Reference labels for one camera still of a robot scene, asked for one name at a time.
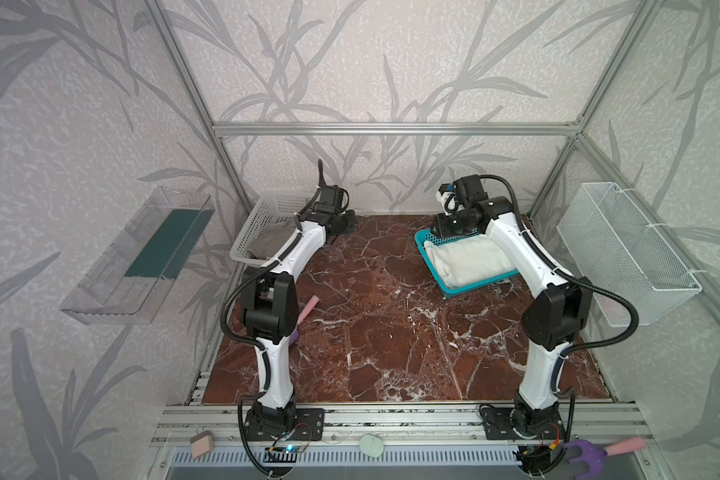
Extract white wire mesh basket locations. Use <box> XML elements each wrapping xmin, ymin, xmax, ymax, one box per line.
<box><xmin>557</xmin><ymin>182</ymin><xmax>702</xmax><ymax>326</ymax></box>

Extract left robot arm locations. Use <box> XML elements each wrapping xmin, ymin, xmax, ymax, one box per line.
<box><xmin>219</xmin><ymin>205</ymin><xmax>357</xmax><ymax>417</ymax></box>

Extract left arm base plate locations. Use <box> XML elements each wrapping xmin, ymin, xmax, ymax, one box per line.
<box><xmin>243</xmin><ymin>407</ymin><xmax>326</xmax><ymax>441</ymax></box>

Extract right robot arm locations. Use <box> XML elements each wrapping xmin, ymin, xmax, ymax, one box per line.
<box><xmin>430</xmin><ymin>174</ymin><xmax>639</xmax><ymax>436</ymax></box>

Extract grey plastic basket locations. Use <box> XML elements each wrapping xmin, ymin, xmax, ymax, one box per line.
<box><xmin>229</xmin><ymin>190</ymin><xmax>313</xmax><ymax>267</ymax></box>

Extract aluminium rail frame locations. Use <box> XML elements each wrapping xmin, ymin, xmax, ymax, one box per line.
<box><xmin>137</xmin><ymin>401</ymin><xmax>673</xmax><ymax>479</ymax></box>

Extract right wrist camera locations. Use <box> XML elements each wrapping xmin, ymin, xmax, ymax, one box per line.
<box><xmin>436</xmin><ymin>174</ymin><xmax>489</xmax><ymax>215</ymax></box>

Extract teal plastic basket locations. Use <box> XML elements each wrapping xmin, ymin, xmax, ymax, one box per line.
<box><xmin>414</xmin><ymin>229</ymin><xmax>519</xmax><ymax>298</ymax></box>

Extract pale green round disc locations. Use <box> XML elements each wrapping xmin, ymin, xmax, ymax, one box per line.
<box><xmin>358</xmin><ymin>434</ymin><xmax>385</xmax><ymax>459</ymax></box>

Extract clear acrylic wall shelf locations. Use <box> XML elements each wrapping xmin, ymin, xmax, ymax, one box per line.
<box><xmin>60</xmin><ymin>187</ymin><xmax>215</xmax><ymax>326</ymax></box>

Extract purple pink fork tool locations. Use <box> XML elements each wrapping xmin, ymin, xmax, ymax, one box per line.
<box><xmin>563</xmin><ymin>437</ymin><xmax>647</xmax><ymax>480</ymax></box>

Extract grey towel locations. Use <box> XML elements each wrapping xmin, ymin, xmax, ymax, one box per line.
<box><xmin>245</xmin><ymin>220</ymin><xmax>300</xmax><ymax>261</ymax></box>

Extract beige sponge block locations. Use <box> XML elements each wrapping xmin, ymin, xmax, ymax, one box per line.
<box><xmin>190</xmin><ymin>431</ymin><xmax>214</xmax><ymax>459</ymax></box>

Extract white towel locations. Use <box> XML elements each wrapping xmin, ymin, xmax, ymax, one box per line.
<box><xmin>423</xmin><ymin>234</ymin><xmax>516</xmax><ymax>290</ymax></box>

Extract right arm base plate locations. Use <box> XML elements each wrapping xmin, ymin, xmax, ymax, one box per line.
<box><xmin>478</xmin><ymin>404</ymin><xmax>568</xmax><ymax>443</ymax></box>

